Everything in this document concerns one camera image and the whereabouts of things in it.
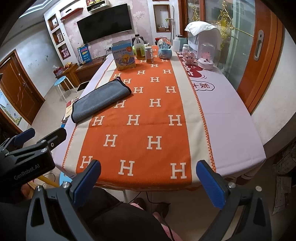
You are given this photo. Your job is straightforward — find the pink plush toy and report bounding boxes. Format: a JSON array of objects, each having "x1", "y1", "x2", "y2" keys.
[{"x1": 183, "y1": 51, "x2": 196, "y2": 65}]

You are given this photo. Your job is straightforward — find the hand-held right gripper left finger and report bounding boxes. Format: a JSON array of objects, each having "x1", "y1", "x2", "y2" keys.
[{"x1": 26, "y1": 159, "x2": 102, "y2": 241}]

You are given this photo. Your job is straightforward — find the translucent plastic jug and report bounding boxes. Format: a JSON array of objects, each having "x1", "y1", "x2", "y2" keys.
[{"x1": 172, "y1": 35, "x2": 188, "y2": 52}]

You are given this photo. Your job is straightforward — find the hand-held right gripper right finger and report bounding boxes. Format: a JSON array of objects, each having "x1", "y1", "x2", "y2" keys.
[{"x1": 196, "y1": 159, "x2": 273, "y2": 241}]

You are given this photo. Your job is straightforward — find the person's black trousers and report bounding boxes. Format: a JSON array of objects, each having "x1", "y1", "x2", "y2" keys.
[{"x1": 88, "y1": 186, "x2": 176, "y2": 241}]

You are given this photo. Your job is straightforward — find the glass dome ornament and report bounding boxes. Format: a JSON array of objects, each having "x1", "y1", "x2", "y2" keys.
[{"x1": 197, "y1": 43, "x2": 218, "y2": 70}]

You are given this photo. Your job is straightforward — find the orange letter-print blanket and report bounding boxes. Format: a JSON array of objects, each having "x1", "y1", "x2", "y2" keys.
[{"x1": 62, "y1": 45, "x2": 216, "y2": 189}]

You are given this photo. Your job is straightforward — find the metal door handle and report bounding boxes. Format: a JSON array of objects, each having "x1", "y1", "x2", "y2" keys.
[{"x1": 254, "y1": 30, "x2": 264, "y2": 61}]

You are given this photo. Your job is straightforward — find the white wall niche shelf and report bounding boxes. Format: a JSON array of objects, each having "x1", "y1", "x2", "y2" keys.
[{"x1": 44, "y1": 13, "x2": 73, "y2": 63}]

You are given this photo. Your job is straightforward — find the blue printed board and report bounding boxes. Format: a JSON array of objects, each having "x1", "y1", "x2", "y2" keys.
[{"x1": 77, "y1": 45, "x2": 92, "y2": 64}]

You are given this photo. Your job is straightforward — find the red gift box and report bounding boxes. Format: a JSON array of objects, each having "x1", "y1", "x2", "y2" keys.
[{"x1": 53, "y1": 65, "x2": 67, "y2": 77}]

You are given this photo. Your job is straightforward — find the pink tablecloth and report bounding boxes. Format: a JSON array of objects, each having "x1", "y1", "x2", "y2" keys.
[{"x1": 51, "y1": 50, "x2": 266, "y2": 186}]

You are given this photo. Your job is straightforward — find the blue snow globe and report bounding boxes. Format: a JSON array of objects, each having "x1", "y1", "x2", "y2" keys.
[{"x1": 157, "y1": 38, "x2": 173, "y2": 59}]

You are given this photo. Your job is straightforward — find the black cable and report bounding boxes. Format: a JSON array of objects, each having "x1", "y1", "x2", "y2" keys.
[{"x1": 145, "y1": 192, "x2": 175, "y2": 241}]

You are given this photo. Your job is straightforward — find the books on floor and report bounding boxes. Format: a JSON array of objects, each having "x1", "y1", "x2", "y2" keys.
[{"x1": 61, "y1": 98, "x2": 80, "y2": 123}]

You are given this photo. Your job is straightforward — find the wooden sliding glass door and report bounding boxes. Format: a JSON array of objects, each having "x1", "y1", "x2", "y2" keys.
[{"x1": 178, "y1": 0, "x2": 286, "y2": 114}]

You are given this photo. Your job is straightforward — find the white countertop appliance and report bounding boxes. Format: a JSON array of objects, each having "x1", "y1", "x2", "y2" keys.
[{"x1": 187, "y1": 25, "x2": 222, "y2": 59}]

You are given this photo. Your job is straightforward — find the light blue plastic stool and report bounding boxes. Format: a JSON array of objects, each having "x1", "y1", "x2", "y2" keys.
[{"x1": 59, "y1": 173, "x2": 75, "y2": 186}]

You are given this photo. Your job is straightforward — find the low wooden television cabinet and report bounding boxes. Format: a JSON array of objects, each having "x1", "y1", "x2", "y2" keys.
[{"x1": 75, "y1": 58, "x2": 107, "y2": 86}]

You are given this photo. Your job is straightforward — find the yellow stick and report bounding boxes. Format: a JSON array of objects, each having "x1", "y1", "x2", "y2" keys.
[{"x1": 38, "y1": 175, "x2": 61, "y2": 187}]

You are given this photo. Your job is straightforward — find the blue duck-print box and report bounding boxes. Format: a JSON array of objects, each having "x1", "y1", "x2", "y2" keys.
[{"x1": 111, "y1": 39, "x2": 137, "y2": 70}]

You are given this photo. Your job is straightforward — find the wooden side table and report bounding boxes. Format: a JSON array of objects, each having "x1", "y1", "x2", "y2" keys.
[{"x1": 55, "y1": 64, "x2": 81, "y2": 92}]

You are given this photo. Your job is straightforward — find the black television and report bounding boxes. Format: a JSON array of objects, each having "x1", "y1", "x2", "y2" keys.
[{"x1": 76, "y1": 4, "x2": 133, "y2": 44}]

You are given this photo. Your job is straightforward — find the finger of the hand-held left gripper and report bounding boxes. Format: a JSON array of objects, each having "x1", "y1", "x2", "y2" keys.
[
  {"x1": 0, "y1": 128, "x2": 36, "y2": 153},
  {"x1": 9, "y1": 127, "x2": 67, "y2": 153}
]

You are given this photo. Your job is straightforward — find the grey towel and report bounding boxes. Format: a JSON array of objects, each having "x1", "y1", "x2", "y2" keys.
[{"x1": 71, "y1": 77, "x2": 132, "y2": 124}]

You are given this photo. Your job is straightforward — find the white cloth cover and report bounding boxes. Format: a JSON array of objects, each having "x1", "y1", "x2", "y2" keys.
[{"x1": 184, "y1": 22, "x2": 219, "y2": 37}]

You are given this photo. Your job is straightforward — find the stack of papers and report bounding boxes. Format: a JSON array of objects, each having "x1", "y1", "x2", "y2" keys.
[{"x1": 272, "y1": 141, "x2": 296, "y2": 215}]

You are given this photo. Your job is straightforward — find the glass jar with metal lid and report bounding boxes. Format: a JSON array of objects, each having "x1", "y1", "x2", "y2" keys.
[{"x1": 145, "y1": 46, "x2": 154, "y2": 63}]

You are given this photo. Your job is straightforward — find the children's wall poster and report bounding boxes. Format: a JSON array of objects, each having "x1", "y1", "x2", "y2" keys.
[{"x1": 0, "y1": 89, "x2": 23, "y2": 127}]

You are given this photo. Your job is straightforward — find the blue round stool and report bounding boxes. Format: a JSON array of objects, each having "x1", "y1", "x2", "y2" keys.
[{"x1": 55, "y1": 76, "x2": 78, "y2": 101}]

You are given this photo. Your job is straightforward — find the oil bottle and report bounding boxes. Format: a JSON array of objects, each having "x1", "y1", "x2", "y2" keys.
[{"x1": 133, "y1": 34, "x2": 146, "y2": 59}]

